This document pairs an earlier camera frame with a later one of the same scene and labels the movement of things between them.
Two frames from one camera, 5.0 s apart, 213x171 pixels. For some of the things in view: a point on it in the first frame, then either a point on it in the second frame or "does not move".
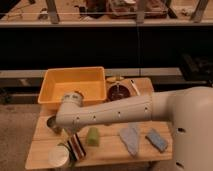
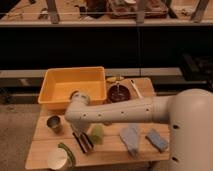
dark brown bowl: [117, 91] does not move
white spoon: [135, 87] does not move
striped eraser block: [76, 147] to [84, 142]
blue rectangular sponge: [156, 140] does not move
